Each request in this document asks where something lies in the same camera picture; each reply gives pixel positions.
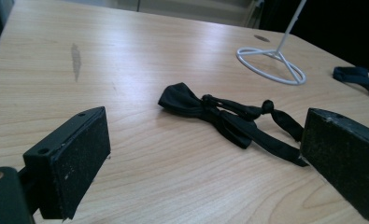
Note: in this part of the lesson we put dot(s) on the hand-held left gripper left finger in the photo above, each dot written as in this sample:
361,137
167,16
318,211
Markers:
76,161

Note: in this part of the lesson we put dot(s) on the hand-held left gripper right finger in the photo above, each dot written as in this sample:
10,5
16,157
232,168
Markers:
344,158

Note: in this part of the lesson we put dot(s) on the black bow tie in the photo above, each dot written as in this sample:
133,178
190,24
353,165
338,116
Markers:
179,98
350,74

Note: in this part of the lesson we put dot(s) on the round dark table grommet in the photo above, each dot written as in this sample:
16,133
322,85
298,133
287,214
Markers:
261,38

